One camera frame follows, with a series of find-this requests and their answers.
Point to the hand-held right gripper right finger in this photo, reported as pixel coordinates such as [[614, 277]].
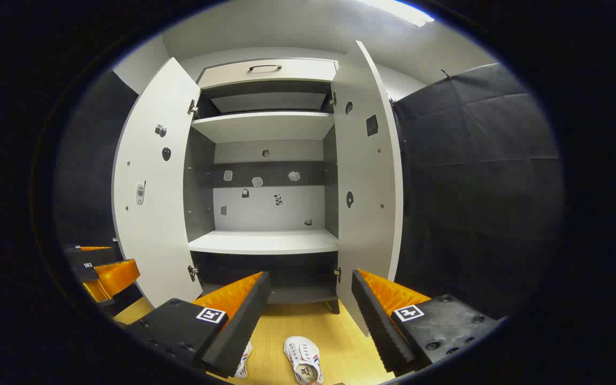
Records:
[[377, 326]]

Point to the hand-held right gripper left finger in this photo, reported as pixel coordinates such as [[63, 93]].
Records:
[[244, 326]]

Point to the white canvas shoe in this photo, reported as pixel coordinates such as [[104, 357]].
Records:
[[302, 359], [244, 361]]

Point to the white and grey shoe cabinet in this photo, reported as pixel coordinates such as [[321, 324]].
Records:
[[265, 240]]

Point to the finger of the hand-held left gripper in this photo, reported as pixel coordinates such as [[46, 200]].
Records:
[[118, 275], [91, 256]]

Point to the silver door hinge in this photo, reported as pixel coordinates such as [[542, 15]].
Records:
[[333, 99], [193, 272], [192, 107], [338, 275]]

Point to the white cabinet drawer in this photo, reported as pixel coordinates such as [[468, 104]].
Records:
[[297, 72]]

